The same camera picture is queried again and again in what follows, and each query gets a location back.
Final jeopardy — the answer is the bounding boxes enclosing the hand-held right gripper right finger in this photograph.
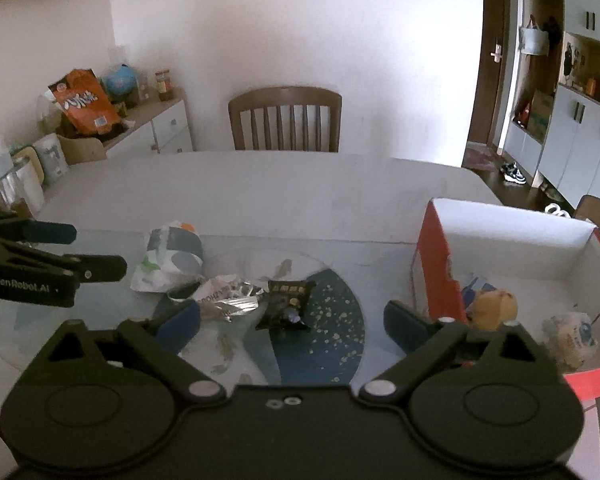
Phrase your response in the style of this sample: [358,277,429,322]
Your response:
[359,300,565,404]

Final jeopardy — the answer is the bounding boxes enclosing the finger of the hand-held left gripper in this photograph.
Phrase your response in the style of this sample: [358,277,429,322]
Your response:
[0,210,79,246]
[0,246,129,286]

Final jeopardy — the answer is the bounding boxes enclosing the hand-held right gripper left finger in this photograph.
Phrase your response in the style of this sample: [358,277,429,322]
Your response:
[22,300,229,404]

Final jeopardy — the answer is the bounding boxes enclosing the silver foil wrapper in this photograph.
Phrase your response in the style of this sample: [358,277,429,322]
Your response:
[167,274,266,323]

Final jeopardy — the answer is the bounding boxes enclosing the white green bag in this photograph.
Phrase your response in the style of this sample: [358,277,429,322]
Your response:
[130,220,204,293]

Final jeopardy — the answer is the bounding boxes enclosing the white blue packet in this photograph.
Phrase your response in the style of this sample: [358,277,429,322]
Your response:
[460,274,498,311]

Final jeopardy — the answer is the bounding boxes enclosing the orange plush toy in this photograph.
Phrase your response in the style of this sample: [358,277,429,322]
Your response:
[467,287,520,333]

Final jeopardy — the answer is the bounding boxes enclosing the black snack packet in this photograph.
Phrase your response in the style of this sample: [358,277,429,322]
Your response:
[255,279,317,333]

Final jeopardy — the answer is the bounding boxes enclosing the white cardboard box red edges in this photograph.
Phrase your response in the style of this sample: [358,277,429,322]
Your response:
[411,198,600,402]

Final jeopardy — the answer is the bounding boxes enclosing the white round packet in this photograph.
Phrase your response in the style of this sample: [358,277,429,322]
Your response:
[542,311,599,373]

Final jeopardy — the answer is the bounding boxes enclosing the white desktop table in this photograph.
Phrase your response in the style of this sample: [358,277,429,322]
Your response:
[0,150,600,480]

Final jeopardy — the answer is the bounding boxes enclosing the clear glass jar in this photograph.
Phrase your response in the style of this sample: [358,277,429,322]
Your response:
[0,154,46,218]

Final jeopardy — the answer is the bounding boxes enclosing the white canister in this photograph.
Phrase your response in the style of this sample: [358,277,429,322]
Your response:
[32,133,70,181]

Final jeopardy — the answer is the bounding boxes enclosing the round printed blue placemat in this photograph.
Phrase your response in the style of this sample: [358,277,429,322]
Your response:
[177,249,368,386]

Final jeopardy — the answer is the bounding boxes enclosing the orange snack bag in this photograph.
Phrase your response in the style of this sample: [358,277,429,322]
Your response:
[47,67,123,136]

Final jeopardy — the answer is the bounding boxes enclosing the white sideboard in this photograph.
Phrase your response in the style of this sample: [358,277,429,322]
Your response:
[40,87,196,166]

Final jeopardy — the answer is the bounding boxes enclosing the blue globe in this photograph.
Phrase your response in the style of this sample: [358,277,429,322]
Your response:
[101,64,137,97]

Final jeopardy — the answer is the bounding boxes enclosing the brown doormat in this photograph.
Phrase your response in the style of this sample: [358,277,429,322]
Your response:
[462,142,501,171]

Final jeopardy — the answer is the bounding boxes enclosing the jar with dark contents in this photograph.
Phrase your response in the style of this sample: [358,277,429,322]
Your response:
[155,69,174,102]

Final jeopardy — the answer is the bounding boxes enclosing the brown wooden slatted chair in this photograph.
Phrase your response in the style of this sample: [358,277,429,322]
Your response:
[575,195,600,251]
[228,86,342,153]

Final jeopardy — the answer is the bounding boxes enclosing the cardboard carton on shelf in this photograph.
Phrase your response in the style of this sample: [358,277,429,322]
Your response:
[529,91,556,137]

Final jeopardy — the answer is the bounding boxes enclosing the pale blue hanging bag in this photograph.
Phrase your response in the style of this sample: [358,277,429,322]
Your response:
[519,15,551,56]

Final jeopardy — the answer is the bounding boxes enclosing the dark brown door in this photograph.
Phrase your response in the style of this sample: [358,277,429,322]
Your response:
[472,0,512,151]

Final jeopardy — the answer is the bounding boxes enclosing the white wall cabinet unit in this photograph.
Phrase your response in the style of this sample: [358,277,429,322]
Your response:
[500,0,600,211]

